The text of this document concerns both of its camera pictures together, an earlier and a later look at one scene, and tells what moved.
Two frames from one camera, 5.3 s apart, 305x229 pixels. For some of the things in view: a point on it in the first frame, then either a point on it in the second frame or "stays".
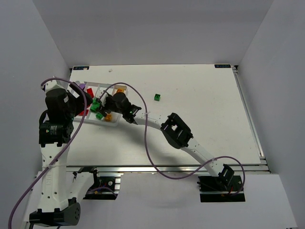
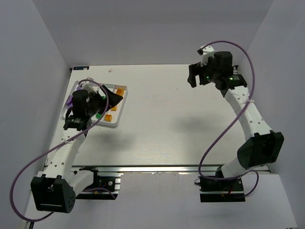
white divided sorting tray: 99,92 stays
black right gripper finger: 102,112 → 194,70
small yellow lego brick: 108,117 stays
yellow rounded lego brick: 120,89 stays
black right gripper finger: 100,103 → 205,74
